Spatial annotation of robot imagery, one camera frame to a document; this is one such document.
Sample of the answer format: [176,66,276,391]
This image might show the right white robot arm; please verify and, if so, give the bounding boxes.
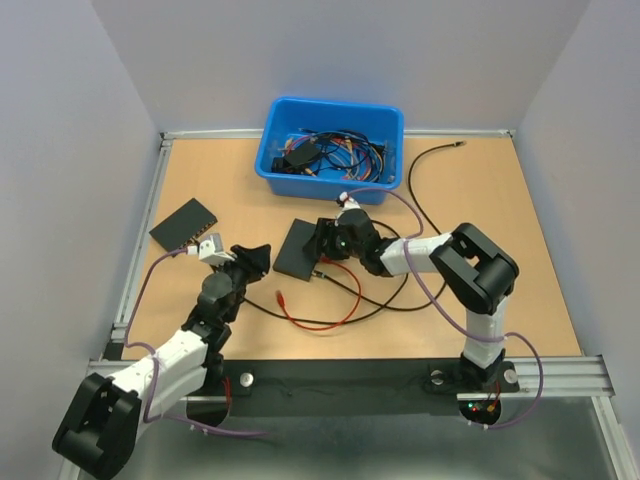
[303,208,519,390]

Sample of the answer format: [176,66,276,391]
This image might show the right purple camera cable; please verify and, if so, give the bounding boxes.
[339,188,545,431]

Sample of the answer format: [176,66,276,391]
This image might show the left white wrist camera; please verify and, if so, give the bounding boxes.
[186,233,234,267]

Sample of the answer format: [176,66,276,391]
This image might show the black power adapter in bin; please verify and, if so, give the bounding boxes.
[271,142,321,174]

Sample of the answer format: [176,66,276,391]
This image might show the tangled cables in bin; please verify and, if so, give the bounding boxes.
[279,127,401,184]

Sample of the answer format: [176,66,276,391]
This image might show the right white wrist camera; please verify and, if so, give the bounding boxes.
[335,192,361,220]

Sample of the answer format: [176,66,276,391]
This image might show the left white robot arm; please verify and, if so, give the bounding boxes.
[52,238,271,479]

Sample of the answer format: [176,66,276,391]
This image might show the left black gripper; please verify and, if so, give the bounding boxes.
[210,243,270,323]

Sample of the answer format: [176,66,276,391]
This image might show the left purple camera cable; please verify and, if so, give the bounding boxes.
[122,247,269,439]

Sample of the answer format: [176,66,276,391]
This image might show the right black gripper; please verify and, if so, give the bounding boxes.
[300,217,364,260]

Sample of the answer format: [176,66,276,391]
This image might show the front aluminium frame rail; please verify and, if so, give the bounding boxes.
[82,353,619,401]

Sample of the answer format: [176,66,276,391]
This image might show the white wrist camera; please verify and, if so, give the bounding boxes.
[186,233,234,267]
[335,192,361,220]

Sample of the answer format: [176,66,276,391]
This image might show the aluminium table edge rail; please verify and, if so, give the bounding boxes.
[103,132,173,352]

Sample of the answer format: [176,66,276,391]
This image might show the red ethernet cable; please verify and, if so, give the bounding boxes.
[274,259,364,332]

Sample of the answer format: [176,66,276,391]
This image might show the blue plastic bin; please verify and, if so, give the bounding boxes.
[254,97,404,205]

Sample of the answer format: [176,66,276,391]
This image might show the black ethernet cable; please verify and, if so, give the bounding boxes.
[242,141,469,324]

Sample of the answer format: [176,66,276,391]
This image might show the purple camera cable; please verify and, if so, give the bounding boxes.
[339,188,545,431]
[122,247,269,439]

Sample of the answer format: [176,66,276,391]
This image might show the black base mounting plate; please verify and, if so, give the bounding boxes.
[185,358,520,419]

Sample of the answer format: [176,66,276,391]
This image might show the black network switch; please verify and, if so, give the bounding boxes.
[149,198,217,252]
[273,219,317,281]

